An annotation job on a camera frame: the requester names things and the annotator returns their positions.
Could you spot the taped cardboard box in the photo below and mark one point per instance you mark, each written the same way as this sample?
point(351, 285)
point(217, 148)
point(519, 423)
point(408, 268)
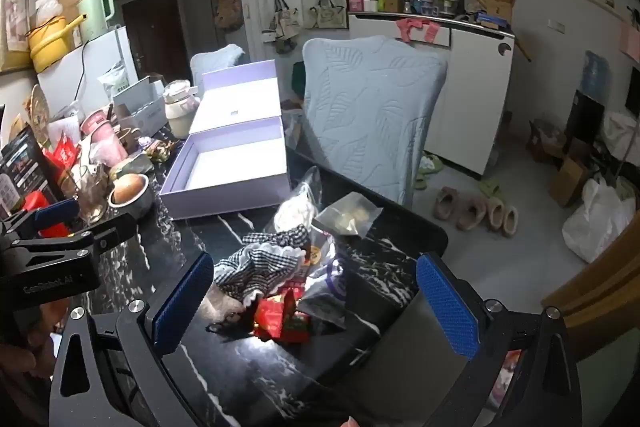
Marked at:
point(567, 179)

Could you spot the gold framed picture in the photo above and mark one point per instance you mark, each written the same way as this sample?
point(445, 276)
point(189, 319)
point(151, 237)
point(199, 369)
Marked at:
point(12, 22)

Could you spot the person's left hand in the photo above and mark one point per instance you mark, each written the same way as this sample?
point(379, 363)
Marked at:
point(20, 357)

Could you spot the small metal bowl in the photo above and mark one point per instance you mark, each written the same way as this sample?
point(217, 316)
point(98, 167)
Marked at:
point(137, 204)

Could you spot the white counter cabinet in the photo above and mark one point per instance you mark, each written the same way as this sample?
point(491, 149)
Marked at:
point(470, 97)

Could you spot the black printed box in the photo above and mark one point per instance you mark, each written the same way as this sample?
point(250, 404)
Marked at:
point(25, 167)

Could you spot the dark wooden door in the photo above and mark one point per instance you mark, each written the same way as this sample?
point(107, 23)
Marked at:
point(150, 32)

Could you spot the green bag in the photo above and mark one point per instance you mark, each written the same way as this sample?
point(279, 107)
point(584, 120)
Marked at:
point(298, 82)

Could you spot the white fridge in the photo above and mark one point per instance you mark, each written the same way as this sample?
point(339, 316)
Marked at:
point(100, 62)

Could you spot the red plastic container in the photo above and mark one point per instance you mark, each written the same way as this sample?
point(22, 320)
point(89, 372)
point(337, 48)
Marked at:
point(35, 201)

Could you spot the crumpled clear plastic bag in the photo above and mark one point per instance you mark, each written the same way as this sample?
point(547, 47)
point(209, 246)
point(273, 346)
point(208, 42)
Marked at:
point(50, 12)

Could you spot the cream insulated jug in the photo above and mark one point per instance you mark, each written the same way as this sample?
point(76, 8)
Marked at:
point(180, 112)

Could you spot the red snack bag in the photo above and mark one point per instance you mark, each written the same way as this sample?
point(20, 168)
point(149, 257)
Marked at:
point(65, 152)

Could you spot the clear bag with cream plush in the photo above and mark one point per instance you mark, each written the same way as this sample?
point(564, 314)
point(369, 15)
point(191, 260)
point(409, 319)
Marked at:
point(292, 214)

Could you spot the woven round tray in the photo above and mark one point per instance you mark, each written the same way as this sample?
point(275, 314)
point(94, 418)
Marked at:
point(41, 112)

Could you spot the brown mug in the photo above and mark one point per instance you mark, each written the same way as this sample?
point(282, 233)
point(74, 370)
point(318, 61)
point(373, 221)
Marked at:
point(129, 139)

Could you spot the green electric kettle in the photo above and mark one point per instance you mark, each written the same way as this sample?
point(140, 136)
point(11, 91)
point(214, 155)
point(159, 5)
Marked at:
point(95, 14)

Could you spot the gingham dress plush doll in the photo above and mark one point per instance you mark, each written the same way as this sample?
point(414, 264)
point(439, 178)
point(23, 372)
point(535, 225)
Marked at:
point(260, 257)

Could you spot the lavender gift box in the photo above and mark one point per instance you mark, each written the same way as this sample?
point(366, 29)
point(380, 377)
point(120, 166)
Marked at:
point(235, 157)

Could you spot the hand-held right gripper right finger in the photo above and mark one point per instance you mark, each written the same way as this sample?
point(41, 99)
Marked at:
point(447, 307)

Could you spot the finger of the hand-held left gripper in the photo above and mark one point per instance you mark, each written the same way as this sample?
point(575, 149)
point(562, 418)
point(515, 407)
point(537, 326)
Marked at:
point(90, 242)
point(55, 213)

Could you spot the pink slipper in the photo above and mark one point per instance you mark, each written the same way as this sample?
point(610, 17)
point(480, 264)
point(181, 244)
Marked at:
point(450, 204)
point(472, 214)
point(495, 217)
point(509, 222)

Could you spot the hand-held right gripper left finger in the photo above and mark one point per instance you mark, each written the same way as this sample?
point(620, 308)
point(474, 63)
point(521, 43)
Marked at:
point(182, 302)

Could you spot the green slipper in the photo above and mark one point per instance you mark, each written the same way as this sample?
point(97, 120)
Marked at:
point(430, 167)
point(489, 188)

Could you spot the purple silver foil packet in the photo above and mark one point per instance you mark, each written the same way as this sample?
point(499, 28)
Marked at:
point(325, 304)

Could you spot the beige tote bag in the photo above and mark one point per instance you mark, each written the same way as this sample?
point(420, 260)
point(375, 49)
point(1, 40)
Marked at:
point(286, 19)

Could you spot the brown tote bag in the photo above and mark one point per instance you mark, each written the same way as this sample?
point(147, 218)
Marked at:
point(229, 7)

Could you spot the red snack packet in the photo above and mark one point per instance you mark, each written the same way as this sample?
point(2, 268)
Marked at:
point(275, 314)

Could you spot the small clear zip bag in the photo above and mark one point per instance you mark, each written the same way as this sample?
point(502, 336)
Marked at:
point(345, 214)

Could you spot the white plastic bag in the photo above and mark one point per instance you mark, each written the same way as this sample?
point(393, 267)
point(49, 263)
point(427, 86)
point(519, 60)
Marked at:
point(597, 222)

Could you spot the dark printed snack bag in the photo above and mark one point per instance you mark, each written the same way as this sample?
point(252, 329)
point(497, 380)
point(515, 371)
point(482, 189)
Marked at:
point(159, 151)

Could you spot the light blue covered chair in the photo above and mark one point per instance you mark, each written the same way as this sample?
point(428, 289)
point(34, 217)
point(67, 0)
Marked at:
point(220, 57)
point(370, 107)

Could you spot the white carton of bottles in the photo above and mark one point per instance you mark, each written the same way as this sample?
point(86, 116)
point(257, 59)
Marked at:
point(145, 112)

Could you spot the pink cloth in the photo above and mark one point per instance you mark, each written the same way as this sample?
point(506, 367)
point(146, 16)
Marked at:
point(412, 31)

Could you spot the open cardboard box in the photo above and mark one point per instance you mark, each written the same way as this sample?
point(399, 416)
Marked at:
point(500, 4)

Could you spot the green white pouch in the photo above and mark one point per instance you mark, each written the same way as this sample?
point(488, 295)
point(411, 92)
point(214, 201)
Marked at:
point(115, 82)

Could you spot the glass mug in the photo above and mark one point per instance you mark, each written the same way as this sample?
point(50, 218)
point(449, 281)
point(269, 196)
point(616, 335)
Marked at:
point(90, 197)

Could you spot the pink tumbler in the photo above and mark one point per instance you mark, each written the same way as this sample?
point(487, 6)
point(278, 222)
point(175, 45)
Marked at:
point(102, 142)

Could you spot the yellow pot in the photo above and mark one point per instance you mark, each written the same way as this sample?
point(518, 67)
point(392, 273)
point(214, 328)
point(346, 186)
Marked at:
point(47, 47)

